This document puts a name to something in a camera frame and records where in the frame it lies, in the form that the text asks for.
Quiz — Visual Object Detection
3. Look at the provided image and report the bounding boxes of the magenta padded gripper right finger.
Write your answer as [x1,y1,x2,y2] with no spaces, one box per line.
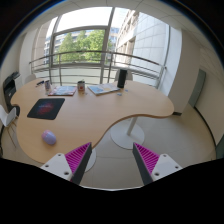
[133,143,182,185]

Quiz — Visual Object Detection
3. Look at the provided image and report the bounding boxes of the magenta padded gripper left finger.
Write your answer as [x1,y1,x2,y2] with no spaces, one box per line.
[41,143,92,185]

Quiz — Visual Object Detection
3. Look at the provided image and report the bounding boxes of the lilac computer mouse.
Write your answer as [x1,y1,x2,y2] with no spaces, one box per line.
[41,130,56,145]

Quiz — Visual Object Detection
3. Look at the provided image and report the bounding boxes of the black mouse pad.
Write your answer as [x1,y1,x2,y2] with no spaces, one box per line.
[27,98,65,120]

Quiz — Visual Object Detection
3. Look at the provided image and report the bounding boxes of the white round table base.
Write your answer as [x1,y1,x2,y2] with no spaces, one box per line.
[110,117,145,149]

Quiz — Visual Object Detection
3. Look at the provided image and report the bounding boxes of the wooden curved table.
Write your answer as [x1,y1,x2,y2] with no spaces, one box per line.
[11,80,174,163]

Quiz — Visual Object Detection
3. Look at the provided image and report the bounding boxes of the red magazine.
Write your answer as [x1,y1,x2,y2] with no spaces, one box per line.
[49,86,76,96]

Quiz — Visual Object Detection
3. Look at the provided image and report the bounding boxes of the blue open magazine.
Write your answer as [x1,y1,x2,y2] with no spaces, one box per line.
[88,83,119,95]

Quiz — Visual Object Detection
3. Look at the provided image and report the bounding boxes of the red and white mug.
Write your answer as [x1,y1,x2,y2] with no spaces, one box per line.
[77,80,85,91]

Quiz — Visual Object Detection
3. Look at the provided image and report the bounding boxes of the purple patterned cup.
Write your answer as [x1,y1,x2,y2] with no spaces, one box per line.
[44,80,50,91]

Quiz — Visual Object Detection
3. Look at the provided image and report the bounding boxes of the black speaker box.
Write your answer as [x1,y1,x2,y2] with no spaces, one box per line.
[117,69,127,88]

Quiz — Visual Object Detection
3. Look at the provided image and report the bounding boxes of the white chair behind table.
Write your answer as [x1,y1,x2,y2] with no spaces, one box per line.
[24,74,36,84]

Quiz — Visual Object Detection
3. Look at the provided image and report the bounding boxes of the metal balcony railing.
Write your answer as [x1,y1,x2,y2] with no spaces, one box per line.
[30,50,166,86]

